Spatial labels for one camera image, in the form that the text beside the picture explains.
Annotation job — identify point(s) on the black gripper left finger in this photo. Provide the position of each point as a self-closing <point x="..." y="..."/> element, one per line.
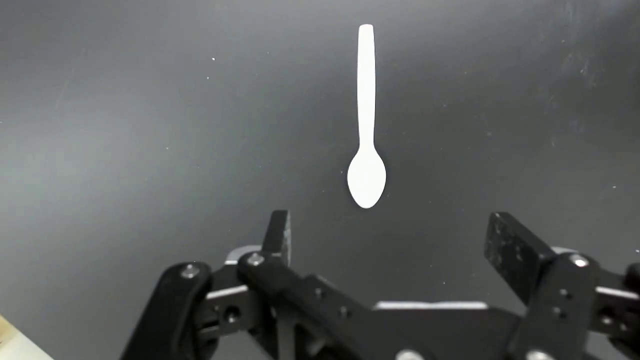
<point x="277" y="245"/>

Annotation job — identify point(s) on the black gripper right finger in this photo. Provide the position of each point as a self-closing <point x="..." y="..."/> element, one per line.
<point x="516" y="252"/>

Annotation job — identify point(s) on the white plastic spoon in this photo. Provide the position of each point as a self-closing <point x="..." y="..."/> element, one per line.
<point x="367" y="171"/>

